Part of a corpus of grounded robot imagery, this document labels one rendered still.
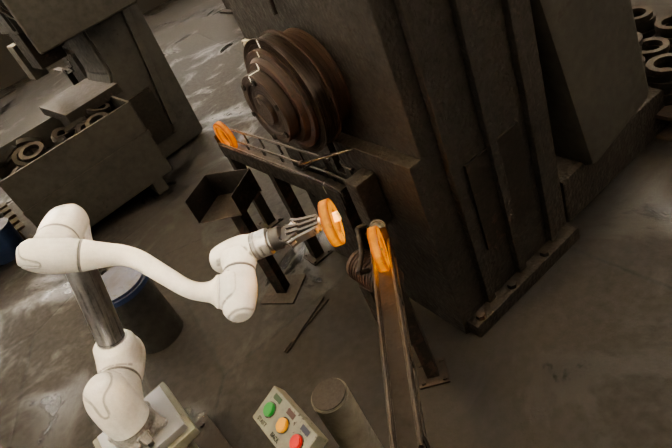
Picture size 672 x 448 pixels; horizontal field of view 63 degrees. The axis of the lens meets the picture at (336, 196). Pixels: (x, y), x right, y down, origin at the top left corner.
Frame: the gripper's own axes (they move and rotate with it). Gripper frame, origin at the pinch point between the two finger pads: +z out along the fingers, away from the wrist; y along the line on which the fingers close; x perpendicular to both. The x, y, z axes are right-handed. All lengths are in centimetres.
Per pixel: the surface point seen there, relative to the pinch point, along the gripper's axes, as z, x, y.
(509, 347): 38, -90, -3
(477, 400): 21, -89, 16
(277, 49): 2, 44, -39
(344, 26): 25, 44, -31
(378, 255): 10.2, -14.9, 6.9
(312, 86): 8.1, 30.1, -31.8
